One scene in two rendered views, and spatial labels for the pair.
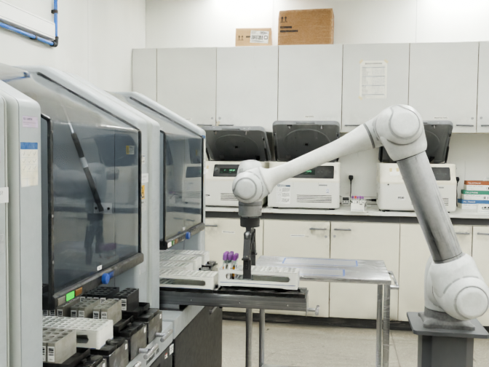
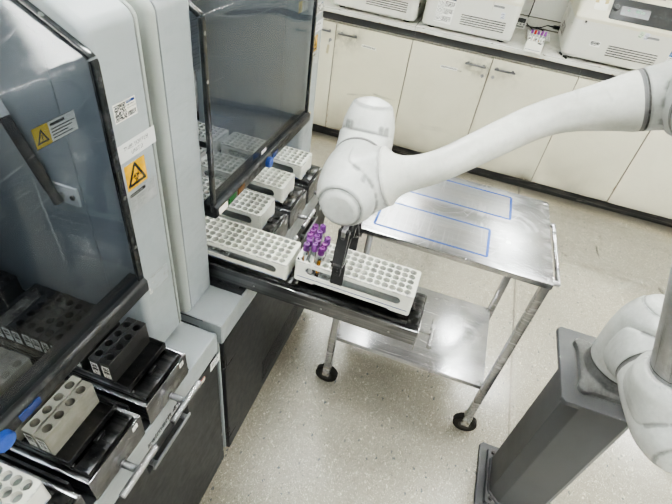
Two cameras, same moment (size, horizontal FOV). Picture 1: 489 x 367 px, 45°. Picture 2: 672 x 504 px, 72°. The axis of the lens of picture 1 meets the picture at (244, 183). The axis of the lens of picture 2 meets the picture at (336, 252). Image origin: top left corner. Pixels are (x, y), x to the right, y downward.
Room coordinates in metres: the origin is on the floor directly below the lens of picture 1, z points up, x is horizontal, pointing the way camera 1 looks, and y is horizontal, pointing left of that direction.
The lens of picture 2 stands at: (1.35, -0.04, 1.64)
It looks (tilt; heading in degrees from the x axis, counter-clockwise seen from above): 40 degrees down; 3
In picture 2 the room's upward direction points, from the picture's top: 9 degrees clockwise
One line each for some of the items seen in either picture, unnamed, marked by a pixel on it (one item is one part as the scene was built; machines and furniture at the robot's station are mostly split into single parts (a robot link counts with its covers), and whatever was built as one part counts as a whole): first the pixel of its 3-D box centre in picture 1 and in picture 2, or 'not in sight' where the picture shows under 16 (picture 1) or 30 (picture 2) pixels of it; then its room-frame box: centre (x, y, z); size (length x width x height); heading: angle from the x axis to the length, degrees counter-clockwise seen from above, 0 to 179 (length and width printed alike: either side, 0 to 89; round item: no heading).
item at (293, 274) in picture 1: (259, 276); (357, 274); (2.19, -0.06, 0.86); 0.30 x 0.10 x 0.06; 80
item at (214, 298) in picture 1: (223, 296); (303, 281); (2.21, 0.08, 0.78); 0.73 x 0.14 x 0.09; 80
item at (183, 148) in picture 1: (130, 163); (180, 22); (2.52, 0.49, 1.28); 0.61 x 0.51 x 0.63; 170
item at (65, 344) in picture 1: (62, 347); not in sight; (1.40, 0.44, 0.85); 0.12 x 0.02 x 0.06; 171
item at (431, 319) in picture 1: (444, 313); (614, 364); (2.19, -0.77, 0.73); 0.22 x 0.18 x 0.06; 170
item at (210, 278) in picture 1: (178, 279); (241, 246); (2.24, 0.25, 0.83); 0.30 x 0.10 x 0.06; 80
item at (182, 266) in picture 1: (155, 271); (221, 201); (2.42, 0.37, 0.83); 0.30 x 0.10 x 0.06; 80
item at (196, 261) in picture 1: (166, 263); (245, 177); (2.57, 0.34, 0.83); 0.30 x 0.10 x 0.06; 80
